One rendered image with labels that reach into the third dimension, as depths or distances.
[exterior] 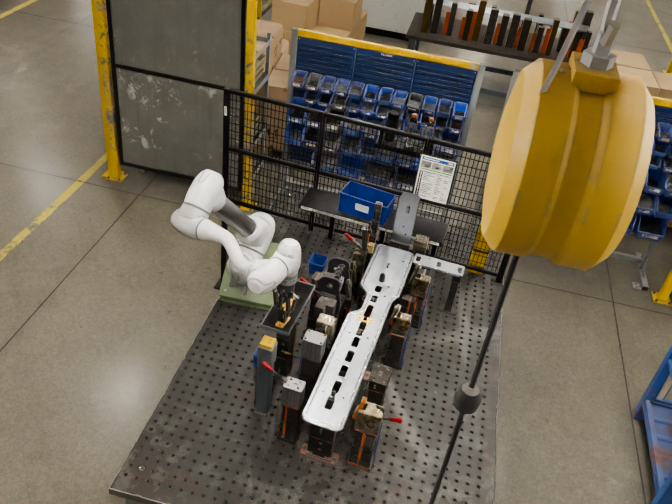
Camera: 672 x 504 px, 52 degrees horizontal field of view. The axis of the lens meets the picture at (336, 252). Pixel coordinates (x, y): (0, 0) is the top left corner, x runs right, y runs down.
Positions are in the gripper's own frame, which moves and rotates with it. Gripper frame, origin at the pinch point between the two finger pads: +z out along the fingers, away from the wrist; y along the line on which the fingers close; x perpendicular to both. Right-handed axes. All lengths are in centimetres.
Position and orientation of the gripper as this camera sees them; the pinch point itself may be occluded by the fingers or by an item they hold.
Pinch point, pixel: (283, 315)
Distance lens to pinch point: 311.9
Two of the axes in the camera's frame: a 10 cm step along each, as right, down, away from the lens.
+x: 4.2, -5.1, 7.5
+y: 9.0, 3.4, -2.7
